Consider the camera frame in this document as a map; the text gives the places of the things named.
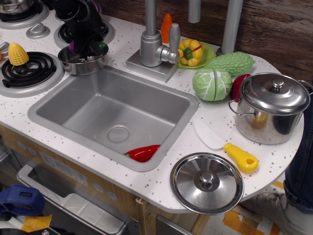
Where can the yellow handled toy knife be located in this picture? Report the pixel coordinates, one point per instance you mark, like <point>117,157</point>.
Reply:
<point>246,162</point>

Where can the steel pot lid on pot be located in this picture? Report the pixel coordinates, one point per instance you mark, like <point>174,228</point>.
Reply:
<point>275,94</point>

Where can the grey pole right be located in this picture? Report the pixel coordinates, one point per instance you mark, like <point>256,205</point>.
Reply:
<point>232,21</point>

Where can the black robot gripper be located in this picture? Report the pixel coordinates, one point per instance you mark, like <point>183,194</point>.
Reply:
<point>85,25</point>

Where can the back left stove burner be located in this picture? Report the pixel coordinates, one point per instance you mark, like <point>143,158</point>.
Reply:
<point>36,14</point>

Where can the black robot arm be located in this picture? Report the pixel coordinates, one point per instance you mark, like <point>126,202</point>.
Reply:
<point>62,7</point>

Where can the back right stove burner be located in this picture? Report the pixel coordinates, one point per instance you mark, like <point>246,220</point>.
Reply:
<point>63,35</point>

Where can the grey stove knob left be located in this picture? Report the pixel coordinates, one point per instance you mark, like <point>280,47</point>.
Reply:
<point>4,47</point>

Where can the stove burner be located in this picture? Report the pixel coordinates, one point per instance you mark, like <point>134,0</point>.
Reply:
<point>63,35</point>
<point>36,14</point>
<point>39,74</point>

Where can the yellow toy bell pepper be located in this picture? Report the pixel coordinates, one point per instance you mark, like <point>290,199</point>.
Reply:
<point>191,52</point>

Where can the white sneaker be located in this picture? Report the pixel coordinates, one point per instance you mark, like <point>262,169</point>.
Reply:
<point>291,214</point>

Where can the grey stove knob front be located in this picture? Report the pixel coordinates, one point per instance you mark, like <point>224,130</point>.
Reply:
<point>37,31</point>

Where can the light green plastic plate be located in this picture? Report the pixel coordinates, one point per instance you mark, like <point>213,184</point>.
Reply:
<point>208,55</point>

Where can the front stove burner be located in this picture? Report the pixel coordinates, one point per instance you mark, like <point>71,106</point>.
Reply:
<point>39,74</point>

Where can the green toy cabbage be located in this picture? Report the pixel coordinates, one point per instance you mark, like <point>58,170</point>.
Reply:
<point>212,84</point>

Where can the purple striped toy onion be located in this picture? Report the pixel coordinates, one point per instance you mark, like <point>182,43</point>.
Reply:
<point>96,6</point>

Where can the grey pole middle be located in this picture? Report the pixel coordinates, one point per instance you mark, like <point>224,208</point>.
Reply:
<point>194,11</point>

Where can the yellow toy corn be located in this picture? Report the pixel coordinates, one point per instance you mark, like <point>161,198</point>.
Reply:
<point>17,55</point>

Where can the grey toy sink basin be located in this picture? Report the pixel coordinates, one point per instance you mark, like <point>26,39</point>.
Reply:
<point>113,112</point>

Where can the small steel pan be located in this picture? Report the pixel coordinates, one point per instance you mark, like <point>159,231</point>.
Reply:
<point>73,65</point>

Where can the steel pot on back burner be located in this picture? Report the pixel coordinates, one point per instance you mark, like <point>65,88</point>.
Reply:
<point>15,6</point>

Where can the blue clamp handle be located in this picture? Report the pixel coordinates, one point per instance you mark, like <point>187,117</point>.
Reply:
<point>21,200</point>

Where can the purple toy eggplant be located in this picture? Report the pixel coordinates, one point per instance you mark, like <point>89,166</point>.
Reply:
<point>94,48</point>

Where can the grey oven door handle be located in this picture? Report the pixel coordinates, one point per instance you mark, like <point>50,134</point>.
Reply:
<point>74,209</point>

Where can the green toy bitter gourd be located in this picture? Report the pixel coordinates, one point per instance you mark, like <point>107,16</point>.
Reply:
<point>236,63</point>

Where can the person leg in jeans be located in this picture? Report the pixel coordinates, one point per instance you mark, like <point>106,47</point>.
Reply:
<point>298,183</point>

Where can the loose steel lid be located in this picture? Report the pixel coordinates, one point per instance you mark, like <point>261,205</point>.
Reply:
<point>207,183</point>

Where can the grey pole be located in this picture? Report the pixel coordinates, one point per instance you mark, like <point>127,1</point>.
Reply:
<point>194,11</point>
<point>232,21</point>

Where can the grey stove knob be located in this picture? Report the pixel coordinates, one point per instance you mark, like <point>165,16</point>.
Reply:
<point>37,31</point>
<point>4,47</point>

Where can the red toy chili pepper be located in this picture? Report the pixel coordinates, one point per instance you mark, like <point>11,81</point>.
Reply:
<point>142,154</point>

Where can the grey toy faucet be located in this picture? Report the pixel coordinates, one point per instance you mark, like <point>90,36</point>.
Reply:
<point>154,59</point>

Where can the large steel pot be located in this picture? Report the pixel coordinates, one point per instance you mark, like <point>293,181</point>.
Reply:
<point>262,127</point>

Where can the orange toy carrot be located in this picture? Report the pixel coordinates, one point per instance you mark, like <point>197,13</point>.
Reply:
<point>165,27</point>

